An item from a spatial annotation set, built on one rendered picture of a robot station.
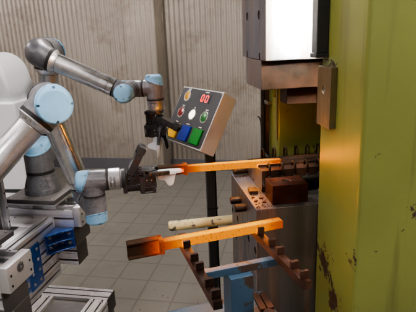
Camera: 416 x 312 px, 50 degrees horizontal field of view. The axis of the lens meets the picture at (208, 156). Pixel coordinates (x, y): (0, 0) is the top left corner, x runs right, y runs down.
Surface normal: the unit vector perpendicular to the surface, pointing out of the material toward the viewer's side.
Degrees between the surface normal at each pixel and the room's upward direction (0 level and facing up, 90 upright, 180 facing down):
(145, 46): 90
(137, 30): 90
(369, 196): 90
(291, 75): 90
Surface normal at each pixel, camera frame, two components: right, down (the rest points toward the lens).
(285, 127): 0.16, 0.26
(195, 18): -0.18, 0.28
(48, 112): 0.61, 0.07
